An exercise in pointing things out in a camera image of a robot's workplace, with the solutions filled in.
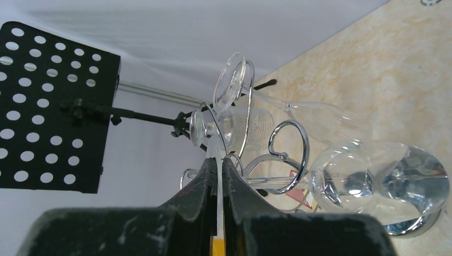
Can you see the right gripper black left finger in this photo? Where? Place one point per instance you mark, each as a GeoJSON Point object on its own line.
{"type": "Point", "coordinates": [183, 225]}

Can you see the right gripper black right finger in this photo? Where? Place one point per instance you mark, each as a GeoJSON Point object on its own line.
{"type": "Point", "coordinates": [254, 227]}

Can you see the clear small wine glass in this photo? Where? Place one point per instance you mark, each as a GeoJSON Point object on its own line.
{"type": "Point", "coordinates": [407, 189]}

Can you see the clear tall stemmed glass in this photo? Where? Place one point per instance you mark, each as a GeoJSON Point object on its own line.
{"type": "Point", "coordinates": [323, 122]}

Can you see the chrome wine glass rack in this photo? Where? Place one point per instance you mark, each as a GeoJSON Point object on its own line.
{"type": "Point", "coordinates": [289, 144]}

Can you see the playing card box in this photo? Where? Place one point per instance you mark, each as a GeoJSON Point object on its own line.
{"type": "Point", "coordinates": [302, 195]}

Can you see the black perforated plate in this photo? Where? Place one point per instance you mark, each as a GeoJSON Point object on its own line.
{"type": "Point", "coordinates": [44, 146]}

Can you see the white poker chip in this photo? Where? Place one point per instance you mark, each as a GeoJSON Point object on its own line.
{"type": "Point", "coordinates": [429, 2]}

